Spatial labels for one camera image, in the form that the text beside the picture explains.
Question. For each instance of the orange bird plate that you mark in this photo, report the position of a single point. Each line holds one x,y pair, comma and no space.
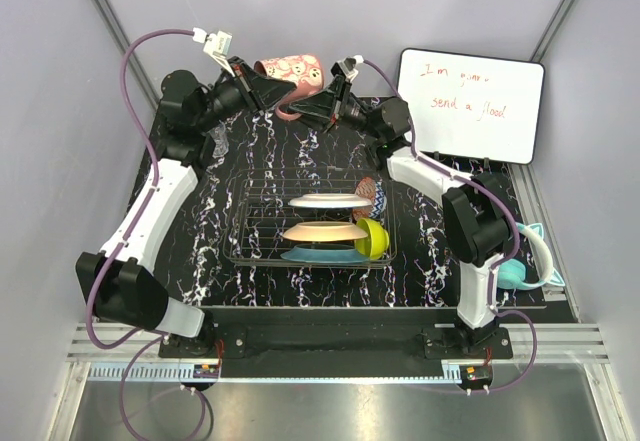
324,231

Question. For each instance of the red patterned blue zigzag bowl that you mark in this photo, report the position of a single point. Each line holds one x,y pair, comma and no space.
372,190

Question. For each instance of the white watermelon pattern plate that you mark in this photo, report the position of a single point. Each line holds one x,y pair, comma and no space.
330,201

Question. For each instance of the lime green bowl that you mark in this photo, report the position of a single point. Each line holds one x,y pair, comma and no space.
377,239

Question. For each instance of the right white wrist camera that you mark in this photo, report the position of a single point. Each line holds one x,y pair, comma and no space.
347,67

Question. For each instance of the teal scalloped plate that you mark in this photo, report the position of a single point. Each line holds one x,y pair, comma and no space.
325,254

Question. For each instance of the teal headphones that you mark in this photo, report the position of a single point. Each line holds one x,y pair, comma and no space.
539,271

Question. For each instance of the pink mug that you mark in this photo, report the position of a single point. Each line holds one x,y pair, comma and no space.
304,70

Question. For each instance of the clear drinking glass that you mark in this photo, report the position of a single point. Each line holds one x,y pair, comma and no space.
221,142

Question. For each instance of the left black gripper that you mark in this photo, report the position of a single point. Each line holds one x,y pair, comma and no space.
259,91

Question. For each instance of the black marble pattern mat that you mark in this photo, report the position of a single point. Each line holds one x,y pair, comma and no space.
418,271

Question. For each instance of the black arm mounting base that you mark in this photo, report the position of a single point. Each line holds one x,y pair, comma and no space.
435,333

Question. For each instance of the white whiteboard with red writing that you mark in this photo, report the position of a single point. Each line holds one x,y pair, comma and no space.
472,106

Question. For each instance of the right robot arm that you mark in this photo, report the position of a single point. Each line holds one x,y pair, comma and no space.
479,228

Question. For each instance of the black wire dish rack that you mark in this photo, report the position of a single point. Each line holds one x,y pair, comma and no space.
261,212

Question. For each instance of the grey slotted cable duct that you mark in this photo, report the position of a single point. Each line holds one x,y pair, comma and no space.
442,373

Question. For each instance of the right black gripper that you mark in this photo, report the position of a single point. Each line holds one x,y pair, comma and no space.
325,108

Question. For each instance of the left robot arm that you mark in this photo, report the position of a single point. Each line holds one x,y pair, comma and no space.
118,281

